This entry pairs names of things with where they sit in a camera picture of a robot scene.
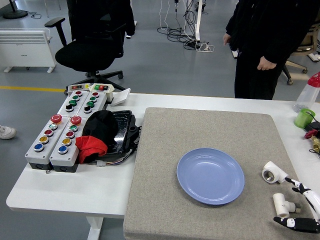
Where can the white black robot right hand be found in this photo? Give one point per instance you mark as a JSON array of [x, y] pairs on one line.
[[313, 200]]

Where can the small white pipe tee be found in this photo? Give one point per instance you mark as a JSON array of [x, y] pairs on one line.
[[281, 205]]

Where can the large white pipe tee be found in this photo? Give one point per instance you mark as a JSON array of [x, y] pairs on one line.
[[275, 171]]

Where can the blue plate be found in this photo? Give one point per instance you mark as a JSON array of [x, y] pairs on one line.
[[210, 176]]

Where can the black box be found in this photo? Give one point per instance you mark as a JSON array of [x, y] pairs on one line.
[[313, 126]]

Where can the green cup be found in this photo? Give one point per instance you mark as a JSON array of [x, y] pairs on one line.
[[302, 119]]

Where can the clear bottle red cap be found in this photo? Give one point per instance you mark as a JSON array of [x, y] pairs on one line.
[[308, 96]]

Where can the tan office chair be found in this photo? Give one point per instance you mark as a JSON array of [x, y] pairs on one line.
[[296, 65]]

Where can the grey-brown mat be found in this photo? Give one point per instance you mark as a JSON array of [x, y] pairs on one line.
[[162, 162]]

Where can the person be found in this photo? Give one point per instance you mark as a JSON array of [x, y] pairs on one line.
[[262, 30], [6, 132]]

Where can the person's right hand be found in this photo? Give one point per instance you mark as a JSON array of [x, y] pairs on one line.
[[227, 39]]

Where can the black plastic tray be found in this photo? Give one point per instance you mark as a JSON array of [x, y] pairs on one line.
[[123, 132]]

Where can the white desk leg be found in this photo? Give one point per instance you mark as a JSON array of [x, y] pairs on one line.
[[198, 20]]

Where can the black cloth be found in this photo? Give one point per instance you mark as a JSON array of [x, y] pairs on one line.
[[100, 126]]

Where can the red cloth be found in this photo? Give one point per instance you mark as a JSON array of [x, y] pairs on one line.
[[90, 146]]

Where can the four-button control box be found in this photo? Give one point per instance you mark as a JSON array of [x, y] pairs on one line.
[[63, 103], [98, 101]]

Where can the white table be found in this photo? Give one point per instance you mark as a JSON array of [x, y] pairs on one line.
[[75, 190]]

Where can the five-button control box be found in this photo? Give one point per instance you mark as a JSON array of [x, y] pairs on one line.
[[33, 155], [56, 157]]

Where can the black office chair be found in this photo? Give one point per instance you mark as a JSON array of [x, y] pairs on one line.
[[85, 56]]

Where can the black jacket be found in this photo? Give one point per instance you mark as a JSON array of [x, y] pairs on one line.
[[100, 15]]

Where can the white electric heater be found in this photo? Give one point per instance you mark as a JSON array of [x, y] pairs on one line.
[[25, 47]]

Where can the black fan base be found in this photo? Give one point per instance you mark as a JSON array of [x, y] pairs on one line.
[[15, 13]]

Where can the white wall switch plate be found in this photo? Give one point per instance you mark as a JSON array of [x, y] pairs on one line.
[[121, 97]]

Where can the white red-green switch box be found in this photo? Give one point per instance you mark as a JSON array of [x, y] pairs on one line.
[[108, 93]]

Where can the small grey switch box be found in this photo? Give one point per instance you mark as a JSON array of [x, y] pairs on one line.
[[77, 87]]

